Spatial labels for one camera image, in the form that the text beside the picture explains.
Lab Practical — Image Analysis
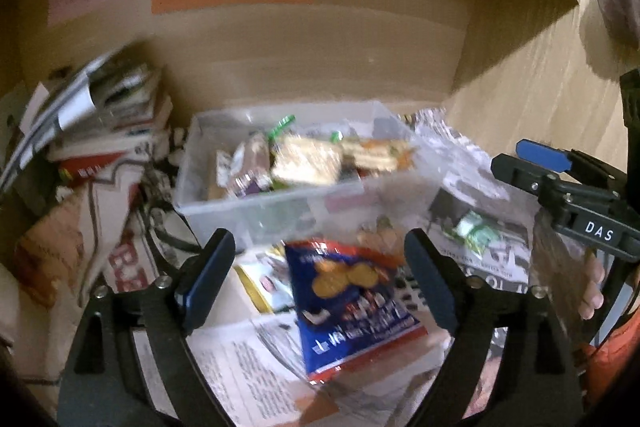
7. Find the black cable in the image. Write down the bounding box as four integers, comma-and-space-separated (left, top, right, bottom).
140, 187, 206, 254

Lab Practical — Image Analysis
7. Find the white red-printed bag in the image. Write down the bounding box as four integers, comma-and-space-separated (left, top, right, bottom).
15, 152, 166, 308

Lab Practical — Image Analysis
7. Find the blue cookie packet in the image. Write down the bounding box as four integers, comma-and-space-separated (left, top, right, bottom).
284, 237, 431, 383

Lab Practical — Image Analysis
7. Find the yellow fried snack packet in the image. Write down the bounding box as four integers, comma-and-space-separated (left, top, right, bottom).
340, 134, 418, 172

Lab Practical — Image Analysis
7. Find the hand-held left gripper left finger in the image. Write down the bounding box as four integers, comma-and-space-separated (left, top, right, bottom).
57, 228, 237, 427

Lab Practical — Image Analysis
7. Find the knotted pink curtain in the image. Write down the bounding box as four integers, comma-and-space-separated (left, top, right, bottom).
580, 0, 640, 82

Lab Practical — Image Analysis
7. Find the newspaper sheet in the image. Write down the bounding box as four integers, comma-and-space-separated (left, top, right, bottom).
190, 107, 551, 427

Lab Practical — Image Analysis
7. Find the small green snack packet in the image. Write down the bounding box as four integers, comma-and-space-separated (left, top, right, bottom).
445, 211, 501, 255

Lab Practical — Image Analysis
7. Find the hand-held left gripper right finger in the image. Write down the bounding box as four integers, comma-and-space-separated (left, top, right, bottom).
404, 228, 583, 427

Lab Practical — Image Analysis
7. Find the stack of books and magazines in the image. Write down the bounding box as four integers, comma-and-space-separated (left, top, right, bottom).
0, 39, 176, 188

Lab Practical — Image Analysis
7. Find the person's right hand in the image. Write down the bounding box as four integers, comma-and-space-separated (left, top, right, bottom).
577, 252, 607, 320

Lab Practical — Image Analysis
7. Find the clear plastic container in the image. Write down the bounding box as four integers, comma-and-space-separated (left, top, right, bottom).
172, 99, 443, 253

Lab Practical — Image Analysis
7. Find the tan cracker packet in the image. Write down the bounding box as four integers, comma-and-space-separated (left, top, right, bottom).
272, 134, 346, 186

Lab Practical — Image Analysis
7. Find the clear snack bag green seal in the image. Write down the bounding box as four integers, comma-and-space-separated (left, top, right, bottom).
215, 114, 297, 200

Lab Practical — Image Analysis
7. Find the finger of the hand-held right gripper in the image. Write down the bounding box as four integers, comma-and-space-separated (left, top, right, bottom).
516, 140, 626, 202
491, 153, 561, 202

